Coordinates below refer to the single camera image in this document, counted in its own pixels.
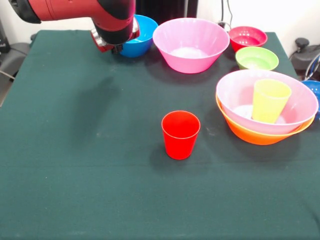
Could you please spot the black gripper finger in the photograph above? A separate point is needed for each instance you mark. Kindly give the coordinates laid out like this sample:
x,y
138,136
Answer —
x,y
117,49

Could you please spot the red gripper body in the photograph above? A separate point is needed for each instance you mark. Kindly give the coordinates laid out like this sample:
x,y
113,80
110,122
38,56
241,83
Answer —
x,y
100,43

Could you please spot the light blue bowl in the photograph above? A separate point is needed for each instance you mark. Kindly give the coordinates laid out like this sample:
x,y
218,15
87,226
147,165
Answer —
x,y
143,37

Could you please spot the red cup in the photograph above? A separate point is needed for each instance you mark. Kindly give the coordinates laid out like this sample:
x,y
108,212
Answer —
x,y
180,140

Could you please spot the large pink bowl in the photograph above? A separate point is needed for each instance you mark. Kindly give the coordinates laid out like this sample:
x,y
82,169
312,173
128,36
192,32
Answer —
x,y
190,42
235,100

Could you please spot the green cup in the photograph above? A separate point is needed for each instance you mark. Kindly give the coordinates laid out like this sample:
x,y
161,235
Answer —
x,y
270,102

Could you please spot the large orange bowl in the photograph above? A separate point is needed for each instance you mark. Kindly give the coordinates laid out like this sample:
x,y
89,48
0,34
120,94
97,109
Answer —
x,y
255,137

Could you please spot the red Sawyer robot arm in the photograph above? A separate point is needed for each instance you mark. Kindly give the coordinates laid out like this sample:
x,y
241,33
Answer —
x,y
75,12

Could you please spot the small crimson bowl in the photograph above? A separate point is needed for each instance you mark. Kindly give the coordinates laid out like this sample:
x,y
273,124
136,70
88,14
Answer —
x,y
246,37

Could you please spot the dark green tablecloth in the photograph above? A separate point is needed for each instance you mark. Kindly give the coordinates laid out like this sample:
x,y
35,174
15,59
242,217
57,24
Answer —
x,y
100,187

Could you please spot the small green bowl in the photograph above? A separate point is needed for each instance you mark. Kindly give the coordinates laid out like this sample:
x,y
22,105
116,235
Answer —
x,y
257,58

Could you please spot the small dark blue bowl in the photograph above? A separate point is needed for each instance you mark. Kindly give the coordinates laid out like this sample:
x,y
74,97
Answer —
x,y
313,87

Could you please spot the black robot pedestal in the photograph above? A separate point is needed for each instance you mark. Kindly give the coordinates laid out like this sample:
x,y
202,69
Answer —
x,y
165,8

